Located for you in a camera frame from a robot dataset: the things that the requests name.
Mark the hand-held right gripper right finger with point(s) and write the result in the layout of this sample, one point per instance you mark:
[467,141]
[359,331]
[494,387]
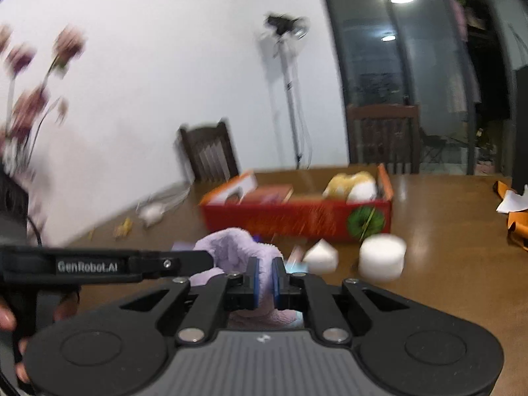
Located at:
[277,282]

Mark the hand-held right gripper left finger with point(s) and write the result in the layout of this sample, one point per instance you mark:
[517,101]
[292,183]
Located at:
[253,282]

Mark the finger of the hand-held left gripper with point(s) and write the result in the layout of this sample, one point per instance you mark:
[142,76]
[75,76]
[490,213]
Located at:
[177,263]

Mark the lavender fluffy towel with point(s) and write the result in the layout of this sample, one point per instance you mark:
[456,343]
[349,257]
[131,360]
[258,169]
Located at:
[235,249]

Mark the red cardboard box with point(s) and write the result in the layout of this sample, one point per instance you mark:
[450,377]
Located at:
[297,220]

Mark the white round sponge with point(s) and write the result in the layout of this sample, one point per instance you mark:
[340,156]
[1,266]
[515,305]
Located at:
[381,258]

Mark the yellow and white plush toy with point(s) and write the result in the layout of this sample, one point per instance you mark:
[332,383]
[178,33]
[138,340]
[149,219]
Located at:
[350,185]

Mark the person's left hand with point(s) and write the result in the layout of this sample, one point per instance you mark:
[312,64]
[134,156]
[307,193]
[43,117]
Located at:
[6,317]

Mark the white triangular sponge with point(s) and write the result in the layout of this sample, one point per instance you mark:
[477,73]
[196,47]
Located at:
[321,258]

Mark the white charger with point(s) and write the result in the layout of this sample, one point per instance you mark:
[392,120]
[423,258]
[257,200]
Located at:
[151,214]

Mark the yellow crumbs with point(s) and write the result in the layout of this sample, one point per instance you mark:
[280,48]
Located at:
[123,227]

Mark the dark wooden chair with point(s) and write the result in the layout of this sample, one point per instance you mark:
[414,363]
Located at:
[210,152]
[383,140]

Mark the studio light on tripod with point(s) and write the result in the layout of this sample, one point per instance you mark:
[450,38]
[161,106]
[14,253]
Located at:
[291,90]

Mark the folding chair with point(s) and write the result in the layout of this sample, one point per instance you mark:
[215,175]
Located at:
[433,146]

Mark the orange wrapper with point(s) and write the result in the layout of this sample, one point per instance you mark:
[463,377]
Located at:
[517,227]

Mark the white paper scrap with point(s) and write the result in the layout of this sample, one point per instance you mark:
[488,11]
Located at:
[511,202]

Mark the sliding glass door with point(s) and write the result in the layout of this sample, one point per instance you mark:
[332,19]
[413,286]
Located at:
[412,70]

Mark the hanging clothes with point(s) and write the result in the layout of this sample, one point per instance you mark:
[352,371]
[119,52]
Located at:
[462,70]

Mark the black monitor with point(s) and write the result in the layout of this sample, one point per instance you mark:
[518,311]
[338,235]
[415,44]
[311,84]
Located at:
[520,132]

